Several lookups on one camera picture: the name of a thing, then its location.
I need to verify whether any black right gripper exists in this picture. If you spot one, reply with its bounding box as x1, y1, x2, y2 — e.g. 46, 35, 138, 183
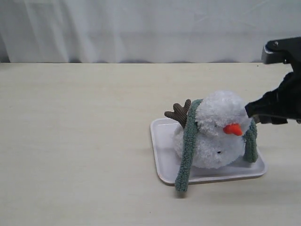
245, 72, 301, 125

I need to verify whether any green knitted cloth piece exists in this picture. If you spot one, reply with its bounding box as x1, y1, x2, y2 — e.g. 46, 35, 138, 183
174, 98, 259, 198

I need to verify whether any white plastic tray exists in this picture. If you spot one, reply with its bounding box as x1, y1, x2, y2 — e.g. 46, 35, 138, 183
150, 118, 268, 186

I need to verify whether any white backdrop curtain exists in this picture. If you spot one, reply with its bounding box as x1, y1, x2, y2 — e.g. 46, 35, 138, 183
0, 0, 301, 63

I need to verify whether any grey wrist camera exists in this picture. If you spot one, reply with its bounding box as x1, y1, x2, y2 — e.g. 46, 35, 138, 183
261, 36, 301, 65

